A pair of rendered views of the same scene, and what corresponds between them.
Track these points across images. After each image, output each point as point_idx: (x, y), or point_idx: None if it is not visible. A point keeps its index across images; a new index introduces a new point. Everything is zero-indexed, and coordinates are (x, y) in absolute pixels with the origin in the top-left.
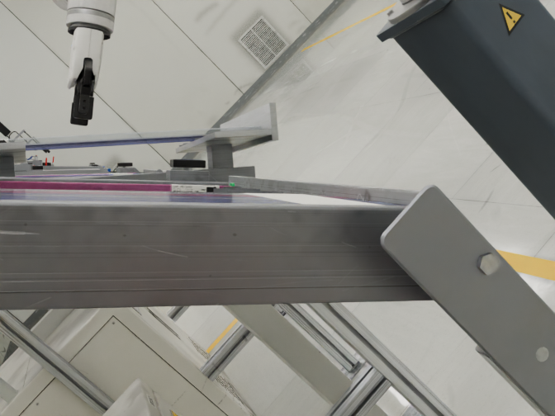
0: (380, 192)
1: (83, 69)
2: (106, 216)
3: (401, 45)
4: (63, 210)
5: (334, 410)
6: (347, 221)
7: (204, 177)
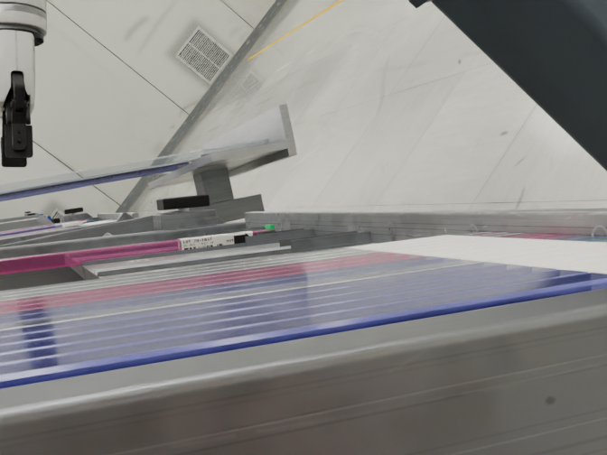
0: None
1: (12, 89)
2: (200, 421)
3: (443, 10)
4: (59, 428)
5: None
6: None
7: (210, 218)
